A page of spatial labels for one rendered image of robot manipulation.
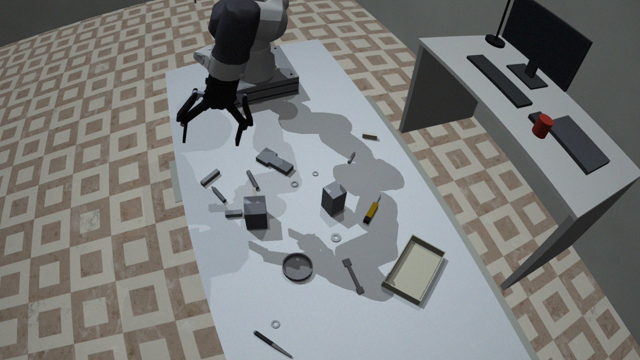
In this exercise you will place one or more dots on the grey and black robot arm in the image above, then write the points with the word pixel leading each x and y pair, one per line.
pixel 243 30

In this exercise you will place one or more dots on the shallow beige rectangular tray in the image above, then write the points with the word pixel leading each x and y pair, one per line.
pixel 414 269

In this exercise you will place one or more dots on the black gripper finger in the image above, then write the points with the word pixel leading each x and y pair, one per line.
pixel 243 123
pixel 184 115

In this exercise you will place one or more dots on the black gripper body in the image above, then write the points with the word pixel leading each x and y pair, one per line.
pixel 220 90

